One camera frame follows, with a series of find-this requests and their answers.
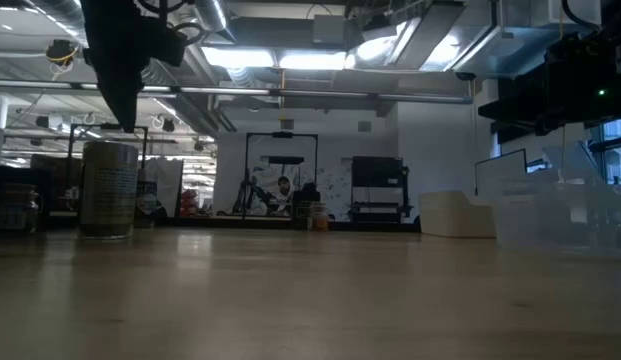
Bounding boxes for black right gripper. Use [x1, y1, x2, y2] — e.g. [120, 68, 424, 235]
[477, 29, 621, 134]

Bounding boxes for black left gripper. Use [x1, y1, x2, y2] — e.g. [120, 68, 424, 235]
[79, 0, 166, 133]

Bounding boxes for tan cylindrical spice can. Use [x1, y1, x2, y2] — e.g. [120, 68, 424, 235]
[78, 140, 140, 240]

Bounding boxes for small dark spice jar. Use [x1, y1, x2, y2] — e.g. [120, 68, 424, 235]
[292, 199, 314, 232]

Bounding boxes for small orange spice jar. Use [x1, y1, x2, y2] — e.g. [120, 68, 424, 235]
[311, 201, 331, 232]

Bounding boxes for black framed white board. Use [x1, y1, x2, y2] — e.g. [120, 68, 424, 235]
[473, 148, 529, 197]

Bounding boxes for white hanging sheet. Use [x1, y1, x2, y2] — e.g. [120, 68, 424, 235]
[142, 157, 185, 219]

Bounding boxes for white plastic bin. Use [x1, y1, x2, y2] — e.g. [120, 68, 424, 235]
[418, 189, 497, 239]

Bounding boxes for bright ceiling light panel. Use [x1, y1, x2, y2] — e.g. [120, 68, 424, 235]
[202, 45, 276, 69]
[278, 49, 349, 71]

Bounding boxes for clear plastic bin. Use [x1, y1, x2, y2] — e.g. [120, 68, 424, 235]
[493, 180, 621, 257]

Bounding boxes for red background items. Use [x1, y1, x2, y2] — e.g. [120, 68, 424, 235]
[179, 188, 200, 217]

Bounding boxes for black equipment cart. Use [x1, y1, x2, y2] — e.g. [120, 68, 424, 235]
[348, 155, 415, 224]

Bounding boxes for dark container stack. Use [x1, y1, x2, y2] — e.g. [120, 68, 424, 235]
[0, 181, 41, 232]

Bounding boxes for person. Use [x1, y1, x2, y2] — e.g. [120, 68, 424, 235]
[272, 175, 296, 217]

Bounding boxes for long horizontal ceiling pipe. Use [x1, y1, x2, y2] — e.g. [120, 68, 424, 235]
[0, 79, 474, 105]

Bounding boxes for gray ceiling box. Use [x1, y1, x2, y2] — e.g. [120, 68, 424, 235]
[312, 13, 347, 45]

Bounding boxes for large silver ceiling duct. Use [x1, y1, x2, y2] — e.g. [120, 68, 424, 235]
[452, 0, 604, 80]

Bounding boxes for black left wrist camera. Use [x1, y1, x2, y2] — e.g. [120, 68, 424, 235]
[142, 22, 189, 69]

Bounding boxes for yellow hanging cable reel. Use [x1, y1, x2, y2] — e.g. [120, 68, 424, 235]
[45, 39, 80, 81]

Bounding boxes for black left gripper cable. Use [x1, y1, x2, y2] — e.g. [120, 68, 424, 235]
[137, 0, 209, 49]

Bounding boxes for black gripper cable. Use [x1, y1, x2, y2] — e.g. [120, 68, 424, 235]
[561, 0, 604, 36]
[137, 0, 209, 49]

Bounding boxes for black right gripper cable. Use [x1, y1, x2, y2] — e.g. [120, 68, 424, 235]
[561, 0, 604, 36]

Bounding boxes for window with dark frame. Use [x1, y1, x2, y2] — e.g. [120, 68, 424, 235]
[587, 118, 621, 194]

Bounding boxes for round silver ceiling duct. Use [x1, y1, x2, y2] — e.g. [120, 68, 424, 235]
[192, 0, 236, 44]

